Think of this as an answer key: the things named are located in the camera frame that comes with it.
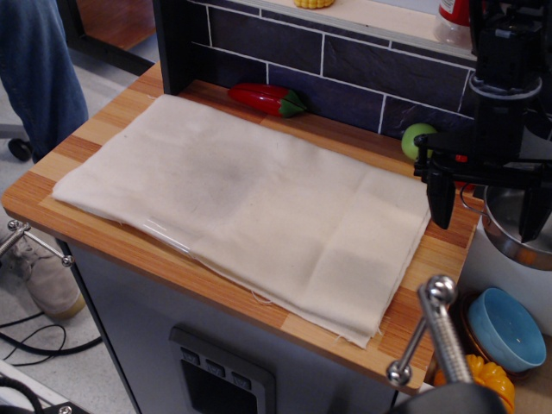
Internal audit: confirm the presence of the cream folded cloth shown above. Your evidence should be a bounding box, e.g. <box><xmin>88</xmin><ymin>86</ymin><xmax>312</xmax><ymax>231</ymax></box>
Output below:
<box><xmin>53</xmin><ymin>95</ymin><xmax>430</xmax><ymax>347</ymax></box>

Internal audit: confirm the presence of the black floor cable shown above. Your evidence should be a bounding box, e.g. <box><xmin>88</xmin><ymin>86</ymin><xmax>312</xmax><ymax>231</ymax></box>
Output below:
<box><xmin>0</xmin><ymin>310</ymin><xmax>104</xmax><ymax>367</ymax></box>

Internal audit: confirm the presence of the black chair caster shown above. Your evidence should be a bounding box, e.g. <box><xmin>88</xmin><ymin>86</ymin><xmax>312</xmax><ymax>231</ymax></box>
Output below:
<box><xmin>8</xmin><ymin>138</ymin><xmax>33</xmax><ymax>162</ymax></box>

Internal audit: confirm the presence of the beige shoe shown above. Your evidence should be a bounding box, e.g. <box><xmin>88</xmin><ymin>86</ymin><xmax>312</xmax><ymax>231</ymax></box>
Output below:
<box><xmin>1</xmin><ymin>229</ymin><xmax>85</xmax><ymax>320</ymax></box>

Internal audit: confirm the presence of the blue bowl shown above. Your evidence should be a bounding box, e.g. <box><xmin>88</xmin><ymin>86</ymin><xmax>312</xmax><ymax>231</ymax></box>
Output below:
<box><xmin>467</xmin><ymin>287</ymin><xmax>547</xmax><ymax>373</ymax></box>

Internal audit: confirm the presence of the green toy ball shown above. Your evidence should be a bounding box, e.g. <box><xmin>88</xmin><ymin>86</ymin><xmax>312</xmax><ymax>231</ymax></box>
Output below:
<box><xmin>401</xmin><ymin>122</ymin><xmax>437</xmax><ymax>161</ymax></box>

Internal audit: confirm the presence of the silver metal pot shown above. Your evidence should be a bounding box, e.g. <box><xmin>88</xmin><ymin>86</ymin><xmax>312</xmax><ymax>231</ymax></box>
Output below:
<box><xmin>460</xmin><ymin>186</ymin><xmax>551</xmax><ymax>271</ymax></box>

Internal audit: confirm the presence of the blue jeans leg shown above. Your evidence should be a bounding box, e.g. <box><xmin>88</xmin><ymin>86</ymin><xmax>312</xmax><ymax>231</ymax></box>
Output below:
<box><xmin>1</xmin><ymin>1</ymin><xmax>89</xmax><ymax>161</ymax></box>

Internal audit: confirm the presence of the silver clamp screw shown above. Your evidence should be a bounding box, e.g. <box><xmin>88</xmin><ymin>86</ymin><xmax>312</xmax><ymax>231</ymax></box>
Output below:
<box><xmin>386</xmin><ymin>275</ymin><xmax>474</xmax><ymax>388</ymax></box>
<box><xmin>0</xmin><ymin>219</ymin><xmax>75</xmax><ymax>268</ymax></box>

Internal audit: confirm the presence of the orange toy pumpkin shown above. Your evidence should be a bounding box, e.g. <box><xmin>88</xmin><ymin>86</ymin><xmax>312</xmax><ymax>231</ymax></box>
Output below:
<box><xmin>433</xmin><ymin>354</ymin><xmax>516</xmax><ymax>414</ymax></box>

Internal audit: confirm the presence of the red toy chili pepper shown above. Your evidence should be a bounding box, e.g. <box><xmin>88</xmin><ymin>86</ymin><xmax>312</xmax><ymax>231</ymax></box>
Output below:
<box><xmin>228</xmin><ymin>83</ymin><xmax>307</xmax><ymax>118</ymax></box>

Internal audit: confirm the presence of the right silver clamp screw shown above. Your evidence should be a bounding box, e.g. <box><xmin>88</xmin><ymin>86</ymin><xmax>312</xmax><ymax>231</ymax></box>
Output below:
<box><xmin>386</xmin><ymin>275</ymin><xmax>474</xmax><ymax>388</ymax></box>

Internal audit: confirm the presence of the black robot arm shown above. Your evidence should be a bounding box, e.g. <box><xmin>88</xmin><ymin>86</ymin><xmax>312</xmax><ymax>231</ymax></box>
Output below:
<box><xmin>414</xmin><ymin>1</ymin><xmax>551</xmax><ymax>242</ymax></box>

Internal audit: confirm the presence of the yellow toy corn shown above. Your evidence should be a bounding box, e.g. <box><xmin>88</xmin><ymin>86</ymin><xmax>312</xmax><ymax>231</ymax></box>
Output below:
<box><xmin>293</xmin><ymin>0</ymin><xmax>335</xmax><ymax>9</ymax></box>

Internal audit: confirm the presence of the left silver clamp screw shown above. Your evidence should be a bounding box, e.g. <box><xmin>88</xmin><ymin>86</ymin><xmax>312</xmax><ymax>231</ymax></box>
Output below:
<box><xmin>0</xmin><ymin>219</ymin><xmax>75</xmax><ymax>268</ymax></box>

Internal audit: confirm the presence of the red ketchup bottle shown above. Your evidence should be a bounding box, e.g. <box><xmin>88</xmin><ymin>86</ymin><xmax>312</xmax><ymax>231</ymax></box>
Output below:
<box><xmin>433</xmin><ymin>0</ymin><xmax>472</xmax><ymax>49</ymax></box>

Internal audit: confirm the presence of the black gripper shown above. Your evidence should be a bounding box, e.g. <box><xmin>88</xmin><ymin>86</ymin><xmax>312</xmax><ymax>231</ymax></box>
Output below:
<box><xmin>414</xmin><ymin>132</ymin><xmax>551</xmax><ymax>243</ymax></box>

